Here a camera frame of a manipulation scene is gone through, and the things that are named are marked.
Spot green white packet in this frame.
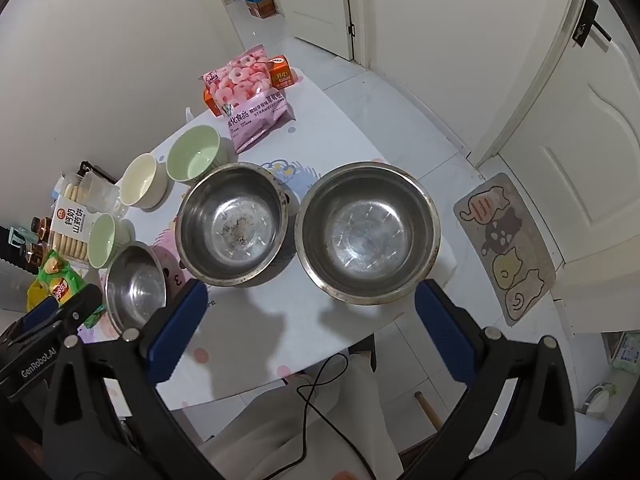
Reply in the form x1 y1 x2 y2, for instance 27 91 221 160
612 332 640 373

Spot wooden handle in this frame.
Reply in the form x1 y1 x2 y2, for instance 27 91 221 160
414 391 443 433

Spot pink snack bag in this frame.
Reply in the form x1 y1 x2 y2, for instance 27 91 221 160
201 45 297 155

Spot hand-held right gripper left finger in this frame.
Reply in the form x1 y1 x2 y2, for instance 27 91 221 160
42 279 226 480

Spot white panel door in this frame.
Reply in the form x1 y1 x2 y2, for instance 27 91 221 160
470 0 640 271

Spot clear plastic container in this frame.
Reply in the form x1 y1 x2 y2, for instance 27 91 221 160
75 167 126 218

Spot green chips bag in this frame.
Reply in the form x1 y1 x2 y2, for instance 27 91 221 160
27 250 106 331

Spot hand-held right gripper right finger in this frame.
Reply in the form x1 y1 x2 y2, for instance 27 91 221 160
400 279 591 480

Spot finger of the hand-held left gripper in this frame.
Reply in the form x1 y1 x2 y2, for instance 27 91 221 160
22 284 103 341

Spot cream ribbed bowl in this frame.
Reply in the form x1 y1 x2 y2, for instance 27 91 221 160
119 152 169 209

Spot large stained steel bowl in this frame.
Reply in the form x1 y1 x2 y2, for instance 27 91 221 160
175 161 296 288

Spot white round object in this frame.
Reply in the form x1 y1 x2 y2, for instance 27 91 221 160
582 382 613 413

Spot cardboard box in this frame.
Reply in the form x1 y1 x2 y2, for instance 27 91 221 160
245 0 278 20

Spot white inner door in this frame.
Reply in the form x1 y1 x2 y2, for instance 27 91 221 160
272 0 368 63

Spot large green ribbed bowl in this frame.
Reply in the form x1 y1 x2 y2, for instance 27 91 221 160
166 125 236 183

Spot brown small bottle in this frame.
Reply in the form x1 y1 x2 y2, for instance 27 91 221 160
27 217 53 266

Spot small green ribbed bowl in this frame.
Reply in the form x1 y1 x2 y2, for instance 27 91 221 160
89 212 135 268

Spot biscuit packet with white label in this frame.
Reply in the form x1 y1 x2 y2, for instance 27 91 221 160
47 172 108 263

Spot cartoon animal floor mat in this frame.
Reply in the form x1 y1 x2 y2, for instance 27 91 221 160
452 172 557 327

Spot small steel bowl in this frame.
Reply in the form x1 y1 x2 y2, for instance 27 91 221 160
104 241 168 337

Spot black cable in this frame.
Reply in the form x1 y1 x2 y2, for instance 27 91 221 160
287 352 376 480

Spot cartoon printed tablecloth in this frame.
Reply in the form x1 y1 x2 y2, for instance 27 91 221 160
82 67 458 411

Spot black door handle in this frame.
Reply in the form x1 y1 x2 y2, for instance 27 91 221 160
570 0 613 48

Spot person's white trousers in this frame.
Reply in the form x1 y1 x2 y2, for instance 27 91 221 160
200 355 406 480

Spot orange carton box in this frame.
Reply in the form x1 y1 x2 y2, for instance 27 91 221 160
202 55 298 118

